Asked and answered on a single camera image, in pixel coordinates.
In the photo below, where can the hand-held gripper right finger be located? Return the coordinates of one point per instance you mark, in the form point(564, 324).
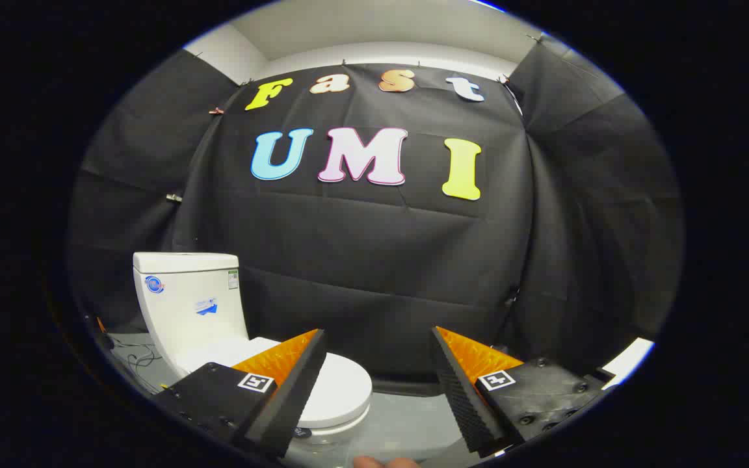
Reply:
point(462, 396)

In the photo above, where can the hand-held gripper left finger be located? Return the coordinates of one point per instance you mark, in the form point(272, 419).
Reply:
point(293, 390)

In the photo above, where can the white toilet lid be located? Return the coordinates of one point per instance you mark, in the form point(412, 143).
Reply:
point(342, 390)

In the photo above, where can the white toilet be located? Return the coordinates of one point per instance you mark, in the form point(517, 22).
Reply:
point(186, 312)

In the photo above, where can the black backdrop cloth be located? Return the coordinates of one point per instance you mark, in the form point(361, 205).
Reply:
point(374, 260)

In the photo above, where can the black and orange device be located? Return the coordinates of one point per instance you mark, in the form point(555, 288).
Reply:
point(101, 328)

